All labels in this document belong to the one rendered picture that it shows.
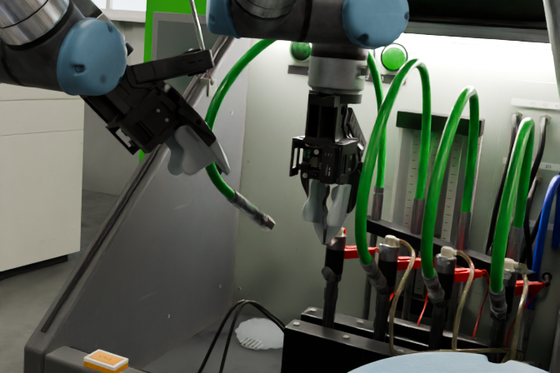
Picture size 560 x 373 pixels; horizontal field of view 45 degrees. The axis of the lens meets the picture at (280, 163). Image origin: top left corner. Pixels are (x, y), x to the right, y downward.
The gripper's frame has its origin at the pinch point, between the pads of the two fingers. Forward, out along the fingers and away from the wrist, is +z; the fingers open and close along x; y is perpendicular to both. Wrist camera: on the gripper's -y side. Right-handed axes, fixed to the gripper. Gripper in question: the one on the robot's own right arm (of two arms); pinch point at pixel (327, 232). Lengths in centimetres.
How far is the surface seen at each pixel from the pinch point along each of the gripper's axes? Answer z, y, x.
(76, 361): 18.2, 20.9, -26.1
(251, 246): 15.5, -32.2, -27.6
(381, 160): -7.5, -23.3, 0.1
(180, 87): 4, -242, -183
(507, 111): -17.4, -31.8, 18.5
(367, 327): 15.1, -6.3, 5.4
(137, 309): 18.8, 1.0, -31.1
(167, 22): -32, -242, -195
